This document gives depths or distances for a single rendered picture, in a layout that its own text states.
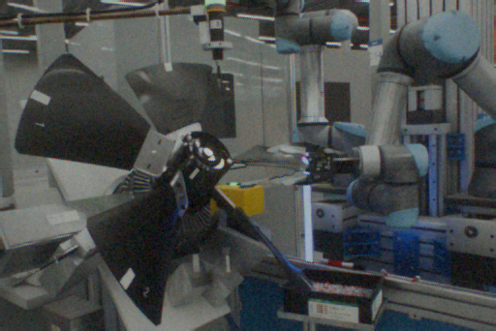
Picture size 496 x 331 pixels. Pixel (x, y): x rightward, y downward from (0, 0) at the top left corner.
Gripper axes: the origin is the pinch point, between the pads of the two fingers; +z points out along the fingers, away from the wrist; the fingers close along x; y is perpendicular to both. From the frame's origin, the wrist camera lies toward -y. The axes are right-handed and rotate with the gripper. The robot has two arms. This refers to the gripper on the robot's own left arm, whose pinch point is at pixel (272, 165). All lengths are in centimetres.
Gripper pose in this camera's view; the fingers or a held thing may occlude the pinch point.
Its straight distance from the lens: 112.6
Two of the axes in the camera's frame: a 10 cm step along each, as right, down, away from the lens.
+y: -0.6, 2.0, -9.8
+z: -10.0, 0.5, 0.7
